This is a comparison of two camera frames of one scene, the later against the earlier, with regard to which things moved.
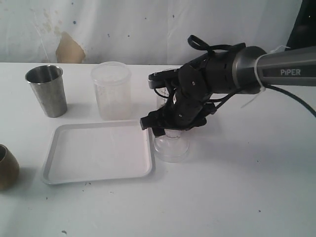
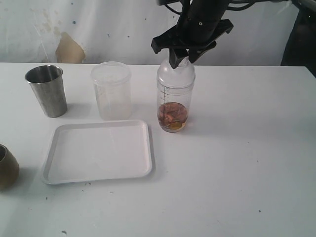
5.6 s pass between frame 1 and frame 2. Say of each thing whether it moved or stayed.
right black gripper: moved
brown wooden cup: stayed
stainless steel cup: stayed
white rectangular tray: stayed
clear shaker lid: moved
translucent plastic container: stayed
